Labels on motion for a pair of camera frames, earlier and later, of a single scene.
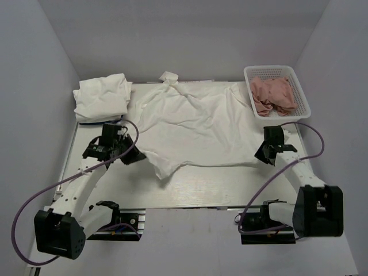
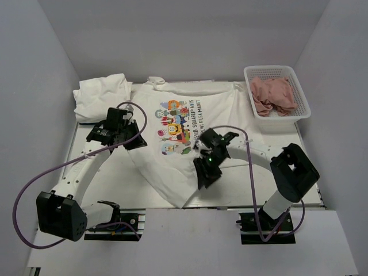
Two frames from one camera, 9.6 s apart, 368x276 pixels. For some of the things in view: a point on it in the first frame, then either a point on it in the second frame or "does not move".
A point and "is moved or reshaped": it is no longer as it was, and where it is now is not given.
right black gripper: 260,154 to 202,177
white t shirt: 102,99 does not move
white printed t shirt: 178,123 is moved or reshaped
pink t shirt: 274,94 does not move
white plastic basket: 276,96 does not move
